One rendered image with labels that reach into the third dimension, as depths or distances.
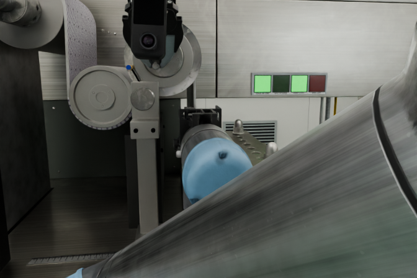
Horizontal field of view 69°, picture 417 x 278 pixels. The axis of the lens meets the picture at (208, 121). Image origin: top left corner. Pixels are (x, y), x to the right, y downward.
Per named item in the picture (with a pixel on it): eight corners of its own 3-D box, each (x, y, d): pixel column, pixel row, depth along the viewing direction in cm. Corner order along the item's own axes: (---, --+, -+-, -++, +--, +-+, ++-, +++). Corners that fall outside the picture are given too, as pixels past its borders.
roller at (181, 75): (134, 89, 59) (130, 26, 57) (144, 83, 84) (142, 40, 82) (194, 86, 60) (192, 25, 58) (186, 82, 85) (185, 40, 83)
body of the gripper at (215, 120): (218, 104, 57) (231, 113, 45) (217, 149, 58) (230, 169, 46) (176, 105, 56) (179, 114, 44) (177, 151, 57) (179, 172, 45)
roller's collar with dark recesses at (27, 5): (-14, 22, 50) (-19, -21, 48) (5, 26, 55) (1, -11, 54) (28, 22, 50) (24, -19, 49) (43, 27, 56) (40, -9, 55)
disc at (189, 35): (126, 97, 59) (121, 17, 57) (126, 97, 60) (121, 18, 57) (202, 94, 61) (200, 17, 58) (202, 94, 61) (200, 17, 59)
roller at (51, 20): (-15, 48, 56) (-24, -34, 53) (41, 55, 80) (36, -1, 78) (66, 49, 57) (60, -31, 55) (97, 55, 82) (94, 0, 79)
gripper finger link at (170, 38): (175, 47, 59) (173, 8, 51) (177, 71, 56) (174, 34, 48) (159, 48, 59) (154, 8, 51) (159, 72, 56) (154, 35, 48)
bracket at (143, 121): (134, 247, 57) (127, 82, 52) (138, 229, 63) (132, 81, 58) (161, 246, 58) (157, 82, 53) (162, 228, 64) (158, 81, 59)
